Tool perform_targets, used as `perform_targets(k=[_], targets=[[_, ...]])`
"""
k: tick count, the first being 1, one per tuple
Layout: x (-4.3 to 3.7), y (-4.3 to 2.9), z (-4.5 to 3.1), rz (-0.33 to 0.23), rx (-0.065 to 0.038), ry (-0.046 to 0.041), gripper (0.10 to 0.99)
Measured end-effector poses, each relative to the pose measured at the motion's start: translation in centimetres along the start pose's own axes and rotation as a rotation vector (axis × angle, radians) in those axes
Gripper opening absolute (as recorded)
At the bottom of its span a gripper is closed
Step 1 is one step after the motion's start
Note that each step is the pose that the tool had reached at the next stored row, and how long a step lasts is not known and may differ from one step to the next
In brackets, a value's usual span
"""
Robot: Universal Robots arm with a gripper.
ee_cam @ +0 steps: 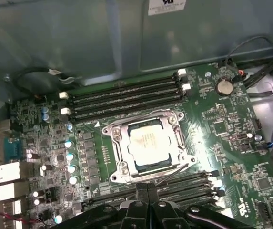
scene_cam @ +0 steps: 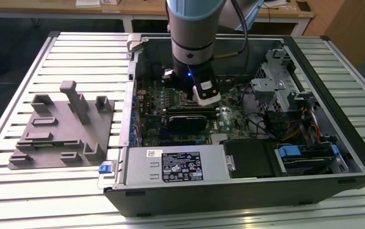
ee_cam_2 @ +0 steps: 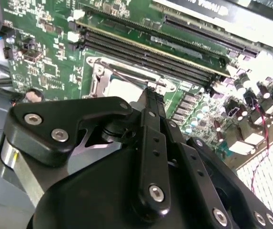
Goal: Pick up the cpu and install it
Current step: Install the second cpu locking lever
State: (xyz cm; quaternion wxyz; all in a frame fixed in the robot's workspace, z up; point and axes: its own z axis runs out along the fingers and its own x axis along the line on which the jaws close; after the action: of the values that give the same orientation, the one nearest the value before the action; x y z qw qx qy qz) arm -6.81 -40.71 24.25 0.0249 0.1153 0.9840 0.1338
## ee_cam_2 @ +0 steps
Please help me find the locking lever wire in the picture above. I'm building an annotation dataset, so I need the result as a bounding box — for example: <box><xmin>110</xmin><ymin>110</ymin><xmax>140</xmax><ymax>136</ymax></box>
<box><xmin>110</xmin><ymin>66</ymin><xmax>154</xmax><ymax>85</ymax></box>

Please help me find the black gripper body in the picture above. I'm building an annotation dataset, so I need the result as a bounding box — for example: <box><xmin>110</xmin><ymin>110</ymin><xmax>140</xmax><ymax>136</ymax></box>
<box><xmin>28</xmin><ymin>120</ymin><xmax>222</xmax><ymax>229</ymax></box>

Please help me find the silver CPU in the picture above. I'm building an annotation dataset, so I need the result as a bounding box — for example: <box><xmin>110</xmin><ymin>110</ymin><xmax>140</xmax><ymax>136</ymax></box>
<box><xmin>106</xmin><ymin>75</ymin><xmax>151</xmax><ymax>100</ymax></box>

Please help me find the metal socket cover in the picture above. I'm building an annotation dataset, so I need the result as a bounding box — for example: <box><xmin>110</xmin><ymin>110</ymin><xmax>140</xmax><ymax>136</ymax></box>
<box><xmin>85</xmin><ymin>56</ymin><xmax>177</xmax><ymax>99</ymax></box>

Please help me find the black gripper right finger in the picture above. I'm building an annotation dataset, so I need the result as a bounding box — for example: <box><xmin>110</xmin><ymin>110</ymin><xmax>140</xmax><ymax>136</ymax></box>
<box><xmin>155</xmin><ymin>94</ymin><xmax>273</xmax><ymax>229</ymax></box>

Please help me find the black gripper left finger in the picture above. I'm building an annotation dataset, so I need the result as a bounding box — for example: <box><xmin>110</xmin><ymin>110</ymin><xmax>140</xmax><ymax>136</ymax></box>
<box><xmin>4</xmin><ymin>87</ymin><xmax>172</xmax><ymax>215</ymax></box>

